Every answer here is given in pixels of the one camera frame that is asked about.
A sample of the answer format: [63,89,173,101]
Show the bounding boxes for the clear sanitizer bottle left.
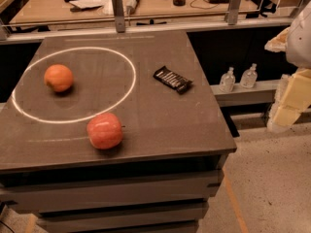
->
[220,67,235,93]

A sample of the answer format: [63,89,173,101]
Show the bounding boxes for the clear sanitizer bottle right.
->
[240,63,258,88]

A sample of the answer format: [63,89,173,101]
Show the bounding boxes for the grey metal post left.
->
[112,0,125,33]

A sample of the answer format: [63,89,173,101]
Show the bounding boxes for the grey handheld tool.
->
[126,0,140,16]

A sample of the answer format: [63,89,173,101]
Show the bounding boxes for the clear sanitizer bottle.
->
[220,67,235,93]
[240,63,258,88]

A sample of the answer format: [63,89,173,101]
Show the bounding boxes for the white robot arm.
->
[264,2,311,133]

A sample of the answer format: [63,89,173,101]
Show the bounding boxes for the grey drawer cabinet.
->
[1,154,225,233]

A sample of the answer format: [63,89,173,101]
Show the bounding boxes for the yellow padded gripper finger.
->
[264,27,290,52]
[267,68,311,133]

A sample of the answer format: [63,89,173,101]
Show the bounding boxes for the orange fruit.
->
[44,64,74,92]

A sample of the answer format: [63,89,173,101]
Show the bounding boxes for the grey metal shelf rail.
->
[211,80,279,107]

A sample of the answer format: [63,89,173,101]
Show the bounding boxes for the red apple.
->
[86,113,123,150]

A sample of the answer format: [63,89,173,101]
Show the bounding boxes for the white paper sheets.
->
[70,0,105,10]

